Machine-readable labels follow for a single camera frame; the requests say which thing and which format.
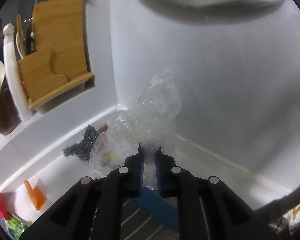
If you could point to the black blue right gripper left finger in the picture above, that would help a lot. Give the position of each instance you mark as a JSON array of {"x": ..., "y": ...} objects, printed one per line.
[{"x": 91, "y": 210}]

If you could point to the wooden utensil holder box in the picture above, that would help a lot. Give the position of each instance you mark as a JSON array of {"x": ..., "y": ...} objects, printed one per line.
[{"x": 58, "y": 63}]

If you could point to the white spray bottle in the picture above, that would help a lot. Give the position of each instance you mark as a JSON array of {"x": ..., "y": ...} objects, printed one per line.
[{"x": 13, "y": 76}]

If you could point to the orange paper scrap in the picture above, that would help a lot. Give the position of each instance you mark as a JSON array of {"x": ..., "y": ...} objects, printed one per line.
[{"x": 35, "y": 195}]

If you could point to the blue sink drying rack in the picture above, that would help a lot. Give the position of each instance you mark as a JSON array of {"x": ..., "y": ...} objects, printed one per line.
[{"x": 145, "y": 217}]

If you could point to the steel wool scrubber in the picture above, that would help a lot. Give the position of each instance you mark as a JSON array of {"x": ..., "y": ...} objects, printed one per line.
[{"x": 82, "y": 149}]

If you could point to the black sink faucet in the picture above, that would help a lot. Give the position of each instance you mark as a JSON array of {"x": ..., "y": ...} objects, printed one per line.
[{"x": 278, "y": 215}]

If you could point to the brown ceramic utensil jar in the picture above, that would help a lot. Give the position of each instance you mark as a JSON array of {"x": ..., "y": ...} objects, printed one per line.
[{"x": 9, "y": 118}]

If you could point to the yellow hose pipe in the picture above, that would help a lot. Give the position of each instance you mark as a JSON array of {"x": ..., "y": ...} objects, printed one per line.
[{"x": 295, "y": 211}]

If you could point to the clear plastic bag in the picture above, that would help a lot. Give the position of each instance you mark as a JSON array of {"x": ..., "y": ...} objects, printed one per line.
[{"x": 150, "y": 126}]

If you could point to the green snack bag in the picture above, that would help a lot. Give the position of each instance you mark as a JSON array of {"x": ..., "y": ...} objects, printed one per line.
[{"x": 15, "y": 226}]

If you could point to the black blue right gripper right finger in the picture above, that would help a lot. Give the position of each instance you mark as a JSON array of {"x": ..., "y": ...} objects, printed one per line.
[{"x": 207, "y": 208}]

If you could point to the red yellow snack wrapper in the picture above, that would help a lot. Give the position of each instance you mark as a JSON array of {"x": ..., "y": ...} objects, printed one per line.
[{"x": 102, "y": 129}]

